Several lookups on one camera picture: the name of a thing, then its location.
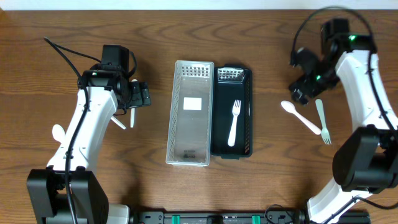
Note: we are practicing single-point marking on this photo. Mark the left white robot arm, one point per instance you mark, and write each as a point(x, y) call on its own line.
point(74, 165)

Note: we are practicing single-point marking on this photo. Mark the white plastic fork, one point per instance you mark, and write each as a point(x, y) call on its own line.
point(232, 134)

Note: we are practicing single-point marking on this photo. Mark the pale green plastic fork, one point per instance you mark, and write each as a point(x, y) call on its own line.
point(324, 132)

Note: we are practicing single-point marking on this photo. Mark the clear plastic basket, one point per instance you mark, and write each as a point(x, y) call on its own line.
point(189, 137)

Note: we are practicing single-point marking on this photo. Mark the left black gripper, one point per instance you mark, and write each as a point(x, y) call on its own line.
point(140, 94)

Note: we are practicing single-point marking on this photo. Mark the white spoon crossing handle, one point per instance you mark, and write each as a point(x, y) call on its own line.
point(116, 121)

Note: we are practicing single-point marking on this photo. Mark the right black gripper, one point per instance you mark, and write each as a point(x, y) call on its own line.
point(305, 81)

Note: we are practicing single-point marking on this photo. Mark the translucent white spoon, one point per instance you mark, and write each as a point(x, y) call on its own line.
point(133, 111)

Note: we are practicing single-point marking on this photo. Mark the black plastic basket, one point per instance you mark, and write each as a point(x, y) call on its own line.
point(232, 82)

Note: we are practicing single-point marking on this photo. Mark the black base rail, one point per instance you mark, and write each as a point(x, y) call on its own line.
point(274, 214)

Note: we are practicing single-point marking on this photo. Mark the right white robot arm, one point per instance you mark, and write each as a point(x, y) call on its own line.
point(366, 164)

